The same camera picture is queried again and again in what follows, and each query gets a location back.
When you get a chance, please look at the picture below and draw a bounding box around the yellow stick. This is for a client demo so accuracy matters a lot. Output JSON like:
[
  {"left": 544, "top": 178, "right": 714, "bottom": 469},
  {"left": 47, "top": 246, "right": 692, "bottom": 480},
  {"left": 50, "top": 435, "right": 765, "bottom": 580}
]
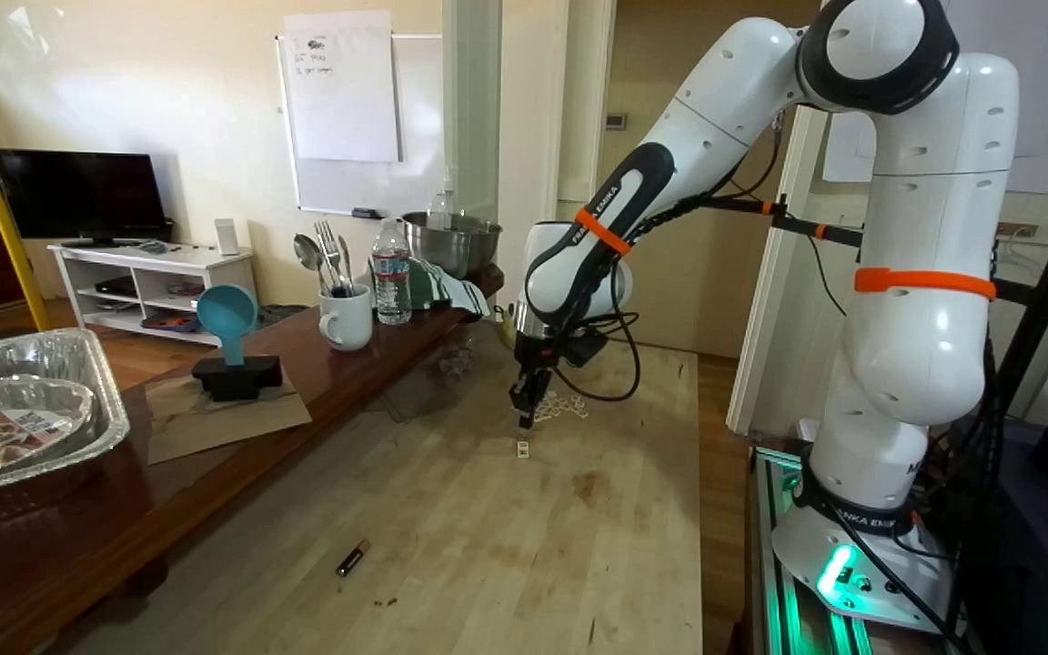
[{"left": 0, "top": 178, "right": 55, "bottom": 334}]

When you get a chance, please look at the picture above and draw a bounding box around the white plastic utensil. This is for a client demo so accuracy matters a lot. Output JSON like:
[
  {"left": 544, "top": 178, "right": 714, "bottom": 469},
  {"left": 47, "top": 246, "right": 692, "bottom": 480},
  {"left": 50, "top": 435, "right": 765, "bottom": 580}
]
[{"left": 315, "top": 217, "right": 358, "bottom": 296}]

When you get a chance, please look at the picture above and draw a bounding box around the clear pump dispenser bottle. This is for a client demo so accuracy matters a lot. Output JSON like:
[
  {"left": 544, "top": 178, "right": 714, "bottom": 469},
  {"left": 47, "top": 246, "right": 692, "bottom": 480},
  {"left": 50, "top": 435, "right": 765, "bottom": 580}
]
[{"left": 426, "top": 182, "right": 459, "bottom": 235}]

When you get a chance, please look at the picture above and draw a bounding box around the grey robot mount plate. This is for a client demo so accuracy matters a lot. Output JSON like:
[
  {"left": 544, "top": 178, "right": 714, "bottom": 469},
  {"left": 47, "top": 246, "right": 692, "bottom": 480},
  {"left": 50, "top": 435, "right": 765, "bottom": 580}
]
[{"left": 771, "top": 507, "right": 962, "bottom": 637}]

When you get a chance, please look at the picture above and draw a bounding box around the black block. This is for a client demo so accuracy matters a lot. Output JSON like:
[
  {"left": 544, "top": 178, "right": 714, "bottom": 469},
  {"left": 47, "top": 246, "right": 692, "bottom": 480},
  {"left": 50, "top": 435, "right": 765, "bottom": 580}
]
[{"left": 190, "top": 353, "right": 288, "bottom": 404}]

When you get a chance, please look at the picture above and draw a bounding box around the brown cardboard sheet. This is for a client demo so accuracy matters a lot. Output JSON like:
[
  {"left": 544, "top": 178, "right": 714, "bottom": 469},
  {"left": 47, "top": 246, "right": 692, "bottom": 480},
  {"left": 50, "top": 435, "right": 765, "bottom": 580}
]
[{"left": 138, "top": 360, "right": 318, "bottom": 469}]

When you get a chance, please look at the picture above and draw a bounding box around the white green striped towel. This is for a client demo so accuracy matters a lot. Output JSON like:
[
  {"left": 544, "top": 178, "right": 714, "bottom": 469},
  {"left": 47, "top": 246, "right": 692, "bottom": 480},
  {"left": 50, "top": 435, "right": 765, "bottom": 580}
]
[{"left": 407, "top": 257, "right": 504, "bottom": 323}]

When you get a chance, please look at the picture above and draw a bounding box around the small white device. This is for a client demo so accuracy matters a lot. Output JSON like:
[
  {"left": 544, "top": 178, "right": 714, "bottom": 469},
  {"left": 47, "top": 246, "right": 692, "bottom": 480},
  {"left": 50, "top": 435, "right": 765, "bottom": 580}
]
[{"left": 210, "top": 214, "right": 244, "bottom": 257}]

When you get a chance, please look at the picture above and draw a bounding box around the black equipment box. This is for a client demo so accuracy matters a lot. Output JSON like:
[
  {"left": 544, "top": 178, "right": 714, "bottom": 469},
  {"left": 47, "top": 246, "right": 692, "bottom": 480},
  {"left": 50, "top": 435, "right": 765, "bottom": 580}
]
[{"left": 945, "top": 416, "right": 1048, "bottom": 655}]

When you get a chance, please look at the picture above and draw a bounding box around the clear plastic water bottle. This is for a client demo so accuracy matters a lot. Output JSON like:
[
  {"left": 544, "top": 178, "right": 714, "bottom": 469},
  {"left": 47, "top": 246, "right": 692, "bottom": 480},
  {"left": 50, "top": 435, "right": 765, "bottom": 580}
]
[{"left": 369, "top": 214, "right": 415, "bottom": 329}]

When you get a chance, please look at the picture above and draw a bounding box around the white television shelf unit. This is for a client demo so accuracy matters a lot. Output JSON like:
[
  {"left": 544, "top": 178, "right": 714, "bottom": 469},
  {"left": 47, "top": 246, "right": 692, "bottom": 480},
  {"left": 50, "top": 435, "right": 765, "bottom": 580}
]
[{"left": 47, "top": 235, "right": 264, "bottom": 348}]

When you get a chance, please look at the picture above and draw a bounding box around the white door panel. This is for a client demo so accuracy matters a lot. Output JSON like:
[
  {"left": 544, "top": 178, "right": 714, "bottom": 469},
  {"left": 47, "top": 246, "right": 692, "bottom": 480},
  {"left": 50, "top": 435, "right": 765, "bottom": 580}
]
[{"left": 722, "top": 104, "right": 852, "bottom": 440}]

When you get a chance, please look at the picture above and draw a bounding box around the crumpled wrapper red print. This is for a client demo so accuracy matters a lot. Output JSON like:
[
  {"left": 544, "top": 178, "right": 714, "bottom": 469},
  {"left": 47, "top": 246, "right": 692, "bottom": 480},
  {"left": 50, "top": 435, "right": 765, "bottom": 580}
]
[{"left": 0, "top": 371, "right": 100, "bottom": 491}]

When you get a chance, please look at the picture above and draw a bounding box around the metal spoon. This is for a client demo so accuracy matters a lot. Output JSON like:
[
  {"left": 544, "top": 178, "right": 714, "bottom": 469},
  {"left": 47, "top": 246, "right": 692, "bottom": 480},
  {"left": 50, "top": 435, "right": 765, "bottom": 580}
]
[{"left": 290, "top": 231, "right": 334, "bottom": 298}]

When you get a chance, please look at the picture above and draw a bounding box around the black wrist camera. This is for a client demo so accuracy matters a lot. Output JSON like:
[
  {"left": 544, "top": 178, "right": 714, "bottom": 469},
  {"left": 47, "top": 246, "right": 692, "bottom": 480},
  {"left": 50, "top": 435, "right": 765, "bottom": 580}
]
[{"left": 555, "top": 323, "right": 611, "bottom": 371}]

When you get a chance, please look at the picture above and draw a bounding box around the small black marker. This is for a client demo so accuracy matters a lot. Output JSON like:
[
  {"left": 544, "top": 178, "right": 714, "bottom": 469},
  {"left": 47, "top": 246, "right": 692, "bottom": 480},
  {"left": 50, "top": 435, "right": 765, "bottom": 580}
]
[{"left": 333, "top": 543, "right": 371, "bottom": 583}]

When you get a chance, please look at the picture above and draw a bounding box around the white flip chart paper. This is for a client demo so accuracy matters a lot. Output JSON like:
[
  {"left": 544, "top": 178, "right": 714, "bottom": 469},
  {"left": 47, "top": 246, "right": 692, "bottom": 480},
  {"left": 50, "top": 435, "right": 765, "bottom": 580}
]
[{"left": 281, "top": 12, "right": 404, "bottom": 167}]

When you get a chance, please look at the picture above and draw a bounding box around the white ceramic mug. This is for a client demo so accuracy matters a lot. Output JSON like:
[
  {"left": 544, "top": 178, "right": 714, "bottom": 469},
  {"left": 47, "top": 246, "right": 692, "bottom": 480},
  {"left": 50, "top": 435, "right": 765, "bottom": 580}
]
[{"left": 318, "top": 285, "right": 380, "bottom": 355}]

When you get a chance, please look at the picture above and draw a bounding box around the white whiteboard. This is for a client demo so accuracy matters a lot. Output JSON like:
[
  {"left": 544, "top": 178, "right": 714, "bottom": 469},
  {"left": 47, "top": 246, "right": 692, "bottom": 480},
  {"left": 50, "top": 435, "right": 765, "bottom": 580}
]
[{"left": 271, "top": 30, "right": 453, "bottom": 222}]

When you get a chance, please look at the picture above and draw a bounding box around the green lit aluminium rail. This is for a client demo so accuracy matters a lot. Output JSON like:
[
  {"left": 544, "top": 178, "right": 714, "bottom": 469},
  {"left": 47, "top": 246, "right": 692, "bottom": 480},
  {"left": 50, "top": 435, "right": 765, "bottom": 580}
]
[{"left": 748, "top": 444, "right": 975, "bottom": 655}]

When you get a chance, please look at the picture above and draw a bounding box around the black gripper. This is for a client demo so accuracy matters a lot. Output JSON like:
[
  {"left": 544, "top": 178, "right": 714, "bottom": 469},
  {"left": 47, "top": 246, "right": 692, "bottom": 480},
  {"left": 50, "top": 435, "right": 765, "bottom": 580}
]
[{"left": 511, "top": 330, "right": 561, "bottom": 435}]

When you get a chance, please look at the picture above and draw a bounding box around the black flat television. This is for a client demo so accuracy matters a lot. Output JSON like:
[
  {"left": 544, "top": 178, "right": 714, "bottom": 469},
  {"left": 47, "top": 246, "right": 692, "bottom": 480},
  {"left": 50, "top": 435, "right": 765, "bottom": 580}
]
[{"left": 0, "top": 144, "right": 179, "bottom": 246}]

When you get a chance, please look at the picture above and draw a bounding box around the dark brown wooden table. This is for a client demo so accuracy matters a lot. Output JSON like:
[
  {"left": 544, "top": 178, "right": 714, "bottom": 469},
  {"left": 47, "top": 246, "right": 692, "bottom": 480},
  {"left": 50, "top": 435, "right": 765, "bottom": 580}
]
[{"left": 0, "top": 257, "right": 511, "bottom": 655}]

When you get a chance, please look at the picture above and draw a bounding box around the aluminium foil tray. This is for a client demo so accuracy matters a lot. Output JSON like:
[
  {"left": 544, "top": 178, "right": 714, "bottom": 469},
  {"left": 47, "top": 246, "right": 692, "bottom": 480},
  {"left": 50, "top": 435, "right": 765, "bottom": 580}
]
[{"left": 0, "top": 323, "right": 136, "bottom": 511}]

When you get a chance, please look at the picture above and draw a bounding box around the orange cable strap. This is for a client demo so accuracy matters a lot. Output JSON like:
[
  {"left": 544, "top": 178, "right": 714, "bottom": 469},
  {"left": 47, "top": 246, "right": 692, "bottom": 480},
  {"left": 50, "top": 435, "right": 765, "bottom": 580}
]
[
  {"left": 852, "top": 267, "right": 1002, "bottom": 306},
  {"left": 571, "top": 205, "right": 637, "bottom": 263}
]

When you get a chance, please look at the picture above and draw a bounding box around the black horizontal rod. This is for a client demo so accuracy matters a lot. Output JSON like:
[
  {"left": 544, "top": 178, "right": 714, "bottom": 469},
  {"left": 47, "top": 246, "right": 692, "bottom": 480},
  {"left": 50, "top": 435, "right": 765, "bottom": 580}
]
[{"left": 717, "top": 194, "right": 1048, "bottom": 321}]

